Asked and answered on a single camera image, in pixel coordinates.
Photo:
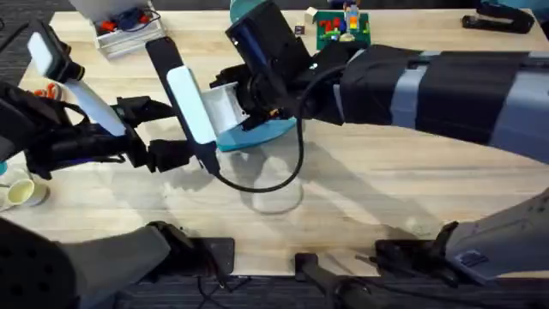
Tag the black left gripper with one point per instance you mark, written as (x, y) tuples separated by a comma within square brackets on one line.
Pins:
[(86, 146)]

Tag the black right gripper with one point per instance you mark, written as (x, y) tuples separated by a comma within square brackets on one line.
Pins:
[(274, 56)]

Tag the teal plate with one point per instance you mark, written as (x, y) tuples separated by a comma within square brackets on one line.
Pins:
[(257, 139)]

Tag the grey and black right robot arm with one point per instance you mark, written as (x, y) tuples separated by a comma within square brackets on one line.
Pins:
[(472, 94)]

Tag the grey and black left robot arm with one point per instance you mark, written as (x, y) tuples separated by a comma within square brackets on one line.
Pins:
[(107, 262)]

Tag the left wrist upright flat plate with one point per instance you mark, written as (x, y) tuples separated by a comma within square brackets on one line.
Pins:
[(96, 107)]

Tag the wrist upright flat plate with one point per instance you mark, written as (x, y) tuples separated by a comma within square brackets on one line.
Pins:
[(161, 56), (96, 107)]

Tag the right wrist upright flat plate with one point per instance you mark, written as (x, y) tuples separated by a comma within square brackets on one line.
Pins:
[(161, 56)]

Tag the teal dish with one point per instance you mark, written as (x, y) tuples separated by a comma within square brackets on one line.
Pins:
[(242, 9)]

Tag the box filled with tools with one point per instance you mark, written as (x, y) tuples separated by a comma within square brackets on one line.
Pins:
[(128, 36)]

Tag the clear glass cup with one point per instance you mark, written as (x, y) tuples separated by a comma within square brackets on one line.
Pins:
[(274, 201)]

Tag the small dark cube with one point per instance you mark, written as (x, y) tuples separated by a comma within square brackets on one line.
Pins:
[(299, 29)]

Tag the small white cube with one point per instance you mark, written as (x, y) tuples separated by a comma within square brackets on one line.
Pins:
[(310, 15)]

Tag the white saucer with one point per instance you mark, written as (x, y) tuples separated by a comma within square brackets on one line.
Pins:
[(38, 197)]

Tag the green board with toy blocks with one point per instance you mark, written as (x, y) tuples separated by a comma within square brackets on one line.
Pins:
[(341, 28)]

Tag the cream cup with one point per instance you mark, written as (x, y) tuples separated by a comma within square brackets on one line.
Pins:
[(20, 192)]

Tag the black stapler tool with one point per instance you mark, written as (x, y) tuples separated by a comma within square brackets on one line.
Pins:
[(497, 19)]

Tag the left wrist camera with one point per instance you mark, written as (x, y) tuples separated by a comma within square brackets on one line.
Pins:
[(47, 53)]

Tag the black clamp bracket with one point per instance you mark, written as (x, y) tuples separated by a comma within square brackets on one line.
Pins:
[(326, 276)]

